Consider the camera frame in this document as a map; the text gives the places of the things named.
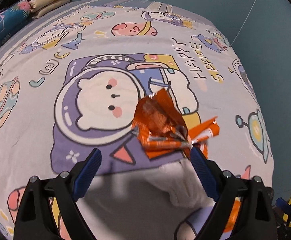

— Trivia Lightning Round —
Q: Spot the white tissue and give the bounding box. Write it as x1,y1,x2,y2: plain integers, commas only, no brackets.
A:
146,159,215,208

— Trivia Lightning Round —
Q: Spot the orange snack wrapper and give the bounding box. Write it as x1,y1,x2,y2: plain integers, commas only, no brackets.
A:
131,89,220,159

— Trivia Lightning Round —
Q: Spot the cartoon space print bedsheet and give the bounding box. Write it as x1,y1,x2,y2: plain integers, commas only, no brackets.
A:
0,0,274,239

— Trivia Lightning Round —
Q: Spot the blue floral folded quilt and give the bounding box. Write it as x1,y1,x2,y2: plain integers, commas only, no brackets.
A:
0,0,31,47

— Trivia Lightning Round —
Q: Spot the beige folded blanket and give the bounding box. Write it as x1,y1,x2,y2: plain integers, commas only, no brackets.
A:
29,0,70,18

